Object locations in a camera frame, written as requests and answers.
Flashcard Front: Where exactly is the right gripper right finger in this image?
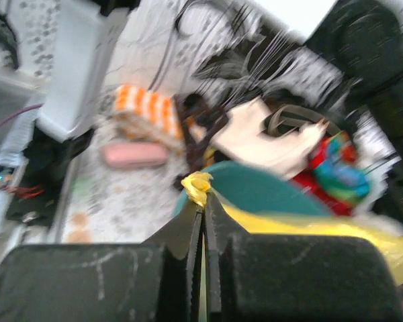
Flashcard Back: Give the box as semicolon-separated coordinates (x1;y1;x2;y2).
205;195;403;321

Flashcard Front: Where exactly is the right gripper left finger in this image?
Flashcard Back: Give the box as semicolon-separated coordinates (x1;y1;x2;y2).
0;203;203;321

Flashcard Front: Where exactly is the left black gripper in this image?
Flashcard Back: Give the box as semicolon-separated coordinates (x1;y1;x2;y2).
306;1;403;221

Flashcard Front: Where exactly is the teal trash bin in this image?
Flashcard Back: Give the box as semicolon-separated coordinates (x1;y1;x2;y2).
171;160;330;219

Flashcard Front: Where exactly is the yellow trash bag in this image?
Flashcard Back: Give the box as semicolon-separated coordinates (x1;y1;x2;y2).
181;172;403;285

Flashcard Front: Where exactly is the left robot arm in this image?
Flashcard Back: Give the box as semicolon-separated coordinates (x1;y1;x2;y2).
37;1;403;234

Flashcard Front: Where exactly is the cream canvas tote bag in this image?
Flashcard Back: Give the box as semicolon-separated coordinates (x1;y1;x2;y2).
210;98;327;179

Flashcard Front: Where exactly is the red cloth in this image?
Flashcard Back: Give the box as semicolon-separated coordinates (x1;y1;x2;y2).
292;171;353;217

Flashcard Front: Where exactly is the pink cylinder bottle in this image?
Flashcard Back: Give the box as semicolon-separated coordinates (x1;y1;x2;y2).
101;142;169;169

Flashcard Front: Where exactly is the colourful printed cloth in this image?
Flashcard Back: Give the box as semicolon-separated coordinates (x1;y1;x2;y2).
309;131;371;207

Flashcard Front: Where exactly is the brown patterned shoe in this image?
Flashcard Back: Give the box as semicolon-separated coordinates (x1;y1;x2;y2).
173;93;228;191

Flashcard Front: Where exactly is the orange checkered towel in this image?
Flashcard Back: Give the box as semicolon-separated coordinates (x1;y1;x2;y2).
112;85;185;154

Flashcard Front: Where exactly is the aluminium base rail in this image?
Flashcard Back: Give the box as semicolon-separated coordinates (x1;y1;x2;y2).
0;111;71;235

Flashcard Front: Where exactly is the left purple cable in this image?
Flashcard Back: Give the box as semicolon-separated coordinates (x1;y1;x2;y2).
0;103;44;148

